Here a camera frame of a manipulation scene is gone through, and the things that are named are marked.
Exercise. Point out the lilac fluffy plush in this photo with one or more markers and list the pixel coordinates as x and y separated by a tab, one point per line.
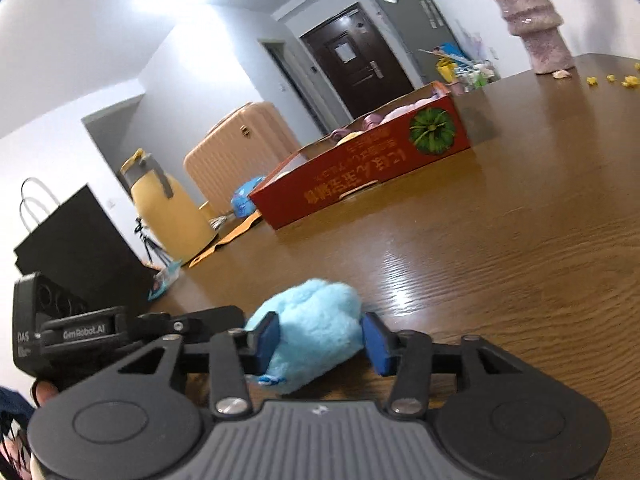
405	109

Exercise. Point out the grey textured vase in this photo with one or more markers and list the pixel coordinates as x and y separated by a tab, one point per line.
537	23

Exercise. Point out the yellow white plush toy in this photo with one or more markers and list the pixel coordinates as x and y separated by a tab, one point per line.
349	137

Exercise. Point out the clear snack packet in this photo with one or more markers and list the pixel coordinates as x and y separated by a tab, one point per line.
164	279

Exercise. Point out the black paper bag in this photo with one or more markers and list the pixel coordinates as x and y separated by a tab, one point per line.
80	249

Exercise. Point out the person's hand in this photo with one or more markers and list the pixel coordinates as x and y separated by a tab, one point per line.
17	460

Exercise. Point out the clutter pile by fridge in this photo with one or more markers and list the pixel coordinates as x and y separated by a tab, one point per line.
461	73

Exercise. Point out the yellow petal crumbs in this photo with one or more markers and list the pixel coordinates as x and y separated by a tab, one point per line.
613	75

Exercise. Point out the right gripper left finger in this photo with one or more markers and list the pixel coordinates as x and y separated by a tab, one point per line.
235	354

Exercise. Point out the peach ribbed suitcase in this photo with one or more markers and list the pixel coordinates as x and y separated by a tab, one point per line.
246	144

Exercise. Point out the grey refrigerator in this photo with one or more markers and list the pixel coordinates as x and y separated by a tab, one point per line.
423	33

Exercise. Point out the dark entrance door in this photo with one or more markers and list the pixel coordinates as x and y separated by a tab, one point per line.
357	61

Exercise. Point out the blue tissue pack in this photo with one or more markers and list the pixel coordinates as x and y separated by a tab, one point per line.
242	205

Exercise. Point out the yellow thermos jug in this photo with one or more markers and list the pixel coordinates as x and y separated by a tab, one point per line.
166	208

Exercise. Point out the light blue plush toy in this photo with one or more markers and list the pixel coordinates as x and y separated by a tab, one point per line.
319	329

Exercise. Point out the red cardboard box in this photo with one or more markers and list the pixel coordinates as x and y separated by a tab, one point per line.
321	174

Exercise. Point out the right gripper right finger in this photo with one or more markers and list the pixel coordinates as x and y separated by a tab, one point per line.
407	357

